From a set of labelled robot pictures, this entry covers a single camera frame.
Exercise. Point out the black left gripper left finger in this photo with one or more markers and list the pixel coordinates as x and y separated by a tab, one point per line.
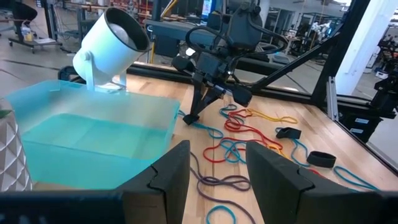
168	186

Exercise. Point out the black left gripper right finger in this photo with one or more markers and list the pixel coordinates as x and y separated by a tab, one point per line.
280	193

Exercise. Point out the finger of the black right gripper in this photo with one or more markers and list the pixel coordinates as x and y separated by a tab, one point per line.
197	99
213	98

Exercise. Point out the red rubber band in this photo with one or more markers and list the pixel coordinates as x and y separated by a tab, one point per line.
204	154
231	126

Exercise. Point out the black wide rubber band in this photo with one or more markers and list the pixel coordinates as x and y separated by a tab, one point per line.
320	161
289	133

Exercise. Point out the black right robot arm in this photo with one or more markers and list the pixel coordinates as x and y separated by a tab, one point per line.
245	25

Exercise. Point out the teal translucent plastic bin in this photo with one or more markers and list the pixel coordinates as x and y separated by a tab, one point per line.
93	140

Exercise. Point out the black controller box with labels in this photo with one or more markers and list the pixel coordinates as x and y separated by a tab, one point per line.
357	127

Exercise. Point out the white spotlight lamp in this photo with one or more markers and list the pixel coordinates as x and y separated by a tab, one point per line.
102	53

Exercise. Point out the black wheeled cart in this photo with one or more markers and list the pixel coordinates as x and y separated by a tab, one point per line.
34	43

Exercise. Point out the black office chair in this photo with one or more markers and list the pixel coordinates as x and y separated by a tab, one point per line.
25	12

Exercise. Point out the silver aluminium post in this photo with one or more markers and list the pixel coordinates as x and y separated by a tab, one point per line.
332	99

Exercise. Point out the black aluminium table frame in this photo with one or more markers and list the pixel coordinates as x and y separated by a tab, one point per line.
342	46

